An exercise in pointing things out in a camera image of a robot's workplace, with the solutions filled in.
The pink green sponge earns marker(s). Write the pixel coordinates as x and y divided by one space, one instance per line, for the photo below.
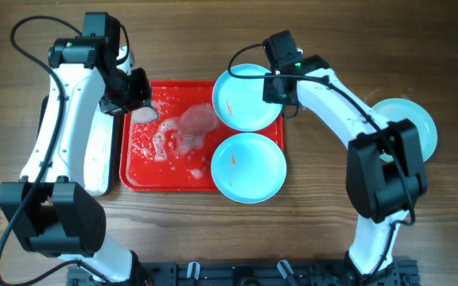
144 115

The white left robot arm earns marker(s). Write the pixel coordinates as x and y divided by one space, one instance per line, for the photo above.
48 209

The black soapy water tray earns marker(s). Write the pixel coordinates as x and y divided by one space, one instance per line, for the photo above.
97 166

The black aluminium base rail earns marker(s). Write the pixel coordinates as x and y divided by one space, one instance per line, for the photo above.
315 273

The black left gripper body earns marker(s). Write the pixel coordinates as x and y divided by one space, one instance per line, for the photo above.
134 98

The light blue plate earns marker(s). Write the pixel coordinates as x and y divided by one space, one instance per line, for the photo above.
397 109
248 168
238 103

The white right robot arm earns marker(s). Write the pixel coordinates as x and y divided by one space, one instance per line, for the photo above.
385 168

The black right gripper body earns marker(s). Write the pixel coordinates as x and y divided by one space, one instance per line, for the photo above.
273 92

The red plastic tray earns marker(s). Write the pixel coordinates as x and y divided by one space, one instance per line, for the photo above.
141 171

